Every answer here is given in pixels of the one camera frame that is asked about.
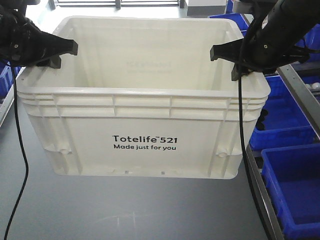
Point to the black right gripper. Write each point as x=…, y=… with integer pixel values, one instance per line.
x=273, y=46

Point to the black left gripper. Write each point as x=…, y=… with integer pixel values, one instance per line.
x=22, y=43

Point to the blue bin upper right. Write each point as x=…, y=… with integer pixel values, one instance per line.
x=240, y=20

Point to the white Totelife plastic bin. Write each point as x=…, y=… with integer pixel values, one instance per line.
x=143, y=98

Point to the blue bin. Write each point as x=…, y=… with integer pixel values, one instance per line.
x=281, y=123
x=240, y=20
x=292, y=178

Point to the blue bins left side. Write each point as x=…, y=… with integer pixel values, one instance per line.
x=6, y=79

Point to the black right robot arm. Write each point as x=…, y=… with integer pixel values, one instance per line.
x=304, y=8

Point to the blue bin right middle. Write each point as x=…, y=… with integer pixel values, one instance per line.
x=281, y=123

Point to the blue bin right front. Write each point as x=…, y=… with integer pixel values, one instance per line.
x=292, y=178

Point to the grey shelf frame right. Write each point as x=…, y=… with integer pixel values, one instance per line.
x=310, y=107

